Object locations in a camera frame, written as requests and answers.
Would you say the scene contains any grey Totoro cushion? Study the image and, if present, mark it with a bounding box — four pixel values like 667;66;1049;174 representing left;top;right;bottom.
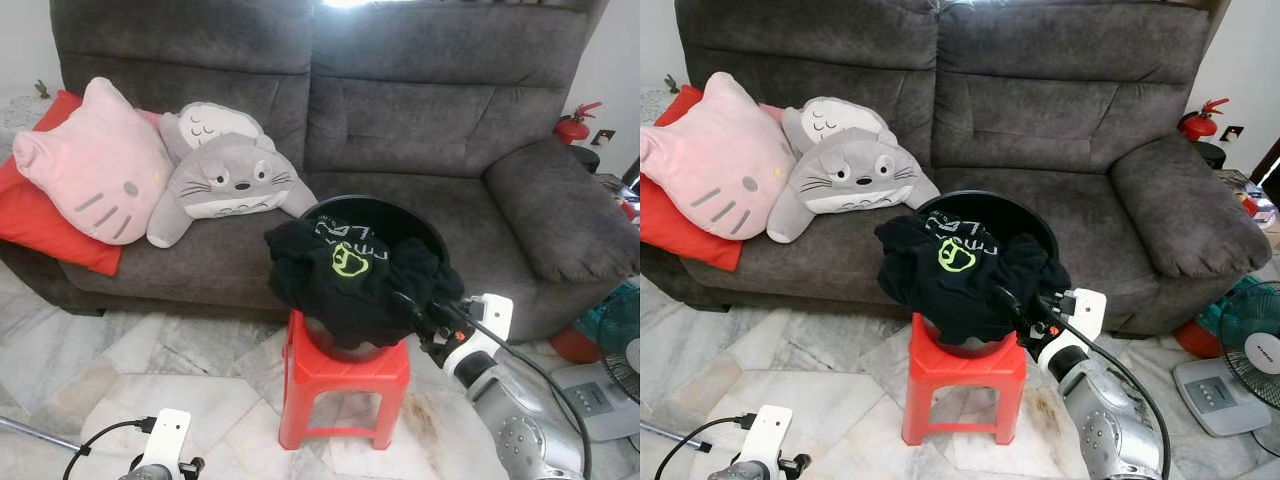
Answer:
767;96;941;244
147;102;318;249

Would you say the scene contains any red plastic stool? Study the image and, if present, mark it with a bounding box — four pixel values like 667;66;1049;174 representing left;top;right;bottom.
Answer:
900;312;1029;447
278;308;412;451

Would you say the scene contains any grey fabric sofa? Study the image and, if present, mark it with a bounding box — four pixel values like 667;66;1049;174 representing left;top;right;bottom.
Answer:
640;0;1276;341
0;0;641;343

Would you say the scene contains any red plastic basin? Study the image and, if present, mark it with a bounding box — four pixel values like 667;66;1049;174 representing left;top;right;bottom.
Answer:
548;325;601;365
1170;320;1223;359

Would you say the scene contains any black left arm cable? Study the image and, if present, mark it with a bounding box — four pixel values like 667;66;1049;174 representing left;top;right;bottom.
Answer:
62;418;159;480
655;413;761;480

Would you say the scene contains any black round basket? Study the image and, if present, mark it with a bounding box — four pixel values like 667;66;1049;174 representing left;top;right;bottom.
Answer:
300;195;451;364
915;190;1061;360

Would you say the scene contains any pink cat cushion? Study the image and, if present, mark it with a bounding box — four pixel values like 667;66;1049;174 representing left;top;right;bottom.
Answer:
640;72;798;241
12;77;176;246

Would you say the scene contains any grey standing fan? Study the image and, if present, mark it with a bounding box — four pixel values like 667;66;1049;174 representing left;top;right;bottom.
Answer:
1172;280;1280;457
550;285;641;443

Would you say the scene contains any red cushion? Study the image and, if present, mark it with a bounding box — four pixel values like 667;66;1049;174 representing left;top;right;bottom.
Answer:
0;90;166;277
640;85;746;273

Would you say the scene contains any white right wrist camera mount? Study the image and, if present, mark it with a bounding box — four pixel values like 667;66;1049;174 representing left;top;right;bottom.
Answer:
470;293;515;347
1062;288;1109;346

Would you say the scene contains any red fire extinguisher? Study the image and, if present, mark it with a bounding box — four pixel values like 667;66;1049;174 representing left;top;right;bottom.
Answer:
1177;98;1229;142
555;102;604;147

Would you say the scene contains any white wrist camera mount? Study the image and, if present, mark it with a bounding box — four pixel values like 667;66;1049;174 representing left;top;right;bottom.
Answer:
470;293;515;347
745;405;795;473
1062;288;1109;346
140;408;193;471

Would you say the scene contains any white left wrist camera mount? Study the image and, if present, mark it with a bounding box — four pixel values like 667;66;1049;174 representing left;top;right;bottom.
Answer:
140;408;193;471
745;405;795;473

